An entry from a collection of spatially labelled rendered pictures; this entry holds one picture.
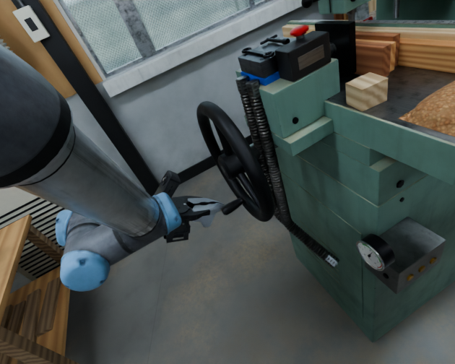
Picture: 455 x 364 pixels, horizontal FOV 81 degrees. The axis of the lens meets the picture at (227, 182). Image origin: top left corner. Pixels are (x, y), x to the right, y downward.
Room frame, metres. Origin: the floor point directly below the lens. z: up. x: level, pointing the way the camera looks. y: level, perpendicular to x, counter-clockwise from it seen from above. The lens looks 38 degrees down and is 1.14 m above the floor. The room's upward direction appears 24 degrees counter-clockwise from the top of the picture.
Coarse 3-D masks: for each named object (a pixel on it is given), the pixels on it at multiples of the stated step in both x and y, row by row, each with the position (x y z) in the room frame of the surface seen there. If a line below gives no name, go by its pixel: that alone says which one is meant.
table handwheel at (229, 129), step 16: (208, 112) 0.47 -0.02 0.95; (224, 112) 0.45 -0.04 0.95; (208, 128) 0.59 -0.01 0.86; (224, 128) 0.42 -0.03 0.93; (208, 144) 0.60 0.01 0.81; (224, 144) 0.48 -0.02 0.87; (240, 144) 0.38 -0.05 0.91; (224, 160) 0.47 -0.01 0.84; (240, 160) 0.37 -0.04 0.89; (256, 160) 0.37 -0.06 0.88; (224, 176) 0.57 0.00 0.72; (240, 176) 0.45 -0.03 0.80; (256, 176) 0.35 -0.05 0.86; (240, 192) 0.52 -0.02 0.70; (256, 192) 0.35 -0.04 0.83; (256, 208) 0.44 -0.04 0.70; (272, 208) 0.35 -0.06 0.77
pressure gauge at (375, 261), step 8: (360, 240) 0.27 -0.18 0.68; (368, 240) 0.26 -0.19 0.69; (376, 240) 0.26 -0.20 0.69; (384, 240) 0.25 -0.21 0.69; (360, 248) 0.27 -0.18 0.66; (368, 248) 0.26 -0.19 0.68; (376, 248) 0.24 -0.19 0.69; (384, 248) 0.24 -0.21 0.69; (376, 256) 0.24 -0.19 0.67; (384, 256) 0.23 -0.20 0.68; (392, 256) 0.23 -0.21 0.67; (368, 264) 0.25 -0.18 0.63; (376, 264) 0.24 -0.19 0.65; (384, 264) 0.22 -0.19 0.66
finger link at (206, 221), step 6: (210, 204) 0.50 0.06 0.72; (216, 204) 0.50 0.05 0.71; (222, 204) 0.51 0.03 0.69; (198, 210) 0.48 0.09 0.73; (210, 210) 0.48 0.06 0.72; (216, 210) 0.49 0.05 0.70; (204, 216) 0.48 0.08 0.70; (210, 216) 0.49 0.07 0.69; (204, 222) 0.48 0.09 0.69; (210, 222) 0.48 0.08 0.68
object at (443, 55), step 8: (400, 40) 0.44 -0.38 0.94; (408, 40) 0.43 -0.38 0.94; (416, 40) 0.41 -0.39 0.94; (424, 40) 0.40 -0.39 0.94; (432, 40) 0.39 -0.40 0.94; (440, 40) 0.38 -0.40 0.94; (448, 40) 0.37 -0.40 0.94; (400, 48) 0.43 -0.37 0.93; (408, 48) 0.42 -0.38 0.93; (416, 48) 0.40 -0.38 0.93; (424, 48) 0.39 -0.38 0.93; (432, 48) 0.38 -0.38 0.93; (440, 48) 0.37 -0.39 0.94; (448, 48) 0.35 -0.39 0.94; (400, 56) 0.43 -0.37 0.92; (408, 56) 0.42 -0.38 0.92; (416, 56) 0.40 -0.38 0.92; (424, 56) 0.39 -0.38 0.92; (432, 56) 0.38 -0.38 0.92; (440, 56) 0.36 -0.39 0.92; (448, 56) 0.35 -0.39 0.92; (400, 64) 0.43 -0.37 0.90; (408, 64) 0.41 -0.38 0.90; (416, 64) 0.40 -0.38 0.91; (424, 64) 0.39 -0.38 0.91; (432, 64) 0.37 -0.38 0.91; (440, 64) 0.36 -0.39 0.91; (448, 64) 0.35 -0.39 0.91
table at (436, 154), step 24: (408, 72) 0.40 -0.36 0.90; (432, 72) 0.37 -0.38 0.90; (336, 96) 0.42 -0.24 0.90; (408, 96) 0.33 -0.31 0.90; (336, 120) 0.40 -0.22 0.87; (360, 120) 0.34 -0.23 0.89; (384, 120) 0.30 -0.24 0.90; (288, 144) 0.39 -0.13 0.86; (312, 144) 0.39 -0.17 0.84; (384, 144) 0.30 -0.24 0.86; (408, 144) 0.26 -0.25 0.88; (432, 144) 0.23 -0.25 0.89; (432, 168) 0.23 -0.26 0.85
